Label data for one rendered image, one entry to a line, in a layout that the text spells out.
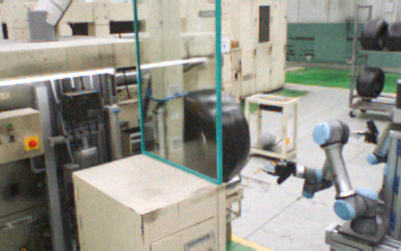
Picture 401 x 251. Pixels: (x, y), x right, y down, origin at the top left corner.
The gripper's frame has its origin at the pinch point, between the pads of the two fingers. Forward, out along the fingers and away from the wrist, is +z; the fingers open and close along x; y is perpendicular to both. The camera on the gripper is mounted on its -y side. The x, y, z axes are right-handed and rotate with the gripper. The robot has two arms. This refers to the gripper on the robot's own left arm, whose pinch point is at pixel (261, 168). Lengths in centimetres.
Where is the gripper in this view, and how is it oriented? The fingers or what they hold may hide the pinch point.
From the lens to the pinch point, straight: 264.9
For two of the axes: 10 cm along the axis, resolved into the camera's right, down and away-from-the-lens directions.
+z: -9.8, -1.4, 1.3
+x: -1.9, 5.3, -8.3
